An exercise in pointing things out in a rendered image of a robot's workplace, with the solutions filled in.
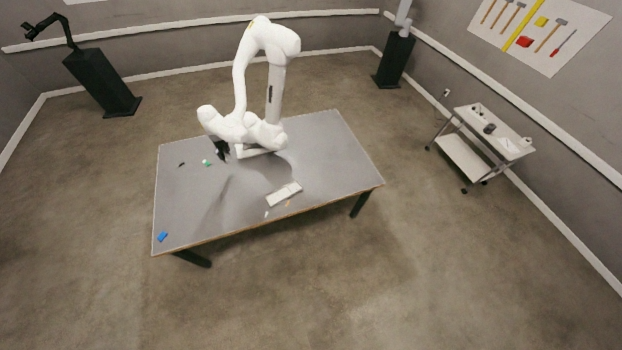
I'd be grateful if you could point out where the white rack of three bins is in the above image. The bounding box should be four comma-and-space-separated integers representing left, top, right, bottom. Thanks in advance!
265, 179, 303, 208

